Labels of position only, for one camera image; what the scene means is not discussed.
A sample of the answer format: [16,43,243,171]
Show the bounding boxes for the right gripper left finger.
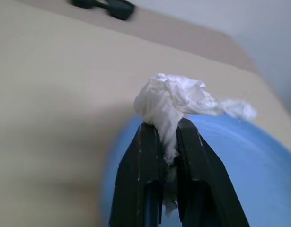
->
[108,122,171,227]

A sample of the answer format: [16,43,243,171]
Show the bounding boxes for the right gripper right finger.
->
[175,117,251,227]

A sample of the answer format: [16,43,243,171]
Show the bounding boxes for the white tissue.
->
[133,71,258,218]

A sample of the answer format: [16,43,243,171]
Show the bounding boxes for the blue plate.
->
[97,113,291,227]

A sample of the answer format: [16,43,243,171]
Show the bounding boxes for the black sunglasses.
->
[70,0,136,21]

